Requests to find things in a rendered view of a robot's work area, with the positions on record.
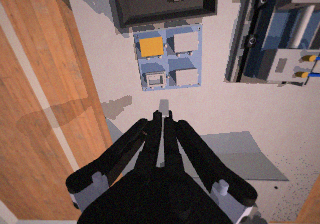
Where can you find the orange-yellow block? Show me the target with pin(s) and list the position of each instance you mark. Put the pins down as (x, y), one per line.
(151, 46)

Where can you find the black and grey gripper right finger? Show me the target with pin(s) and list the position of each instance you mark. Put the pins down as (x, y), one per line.
(229, 191)

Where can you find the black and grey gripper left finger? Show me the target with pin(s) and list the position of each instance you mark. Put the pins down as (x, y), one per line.
(89, 182)

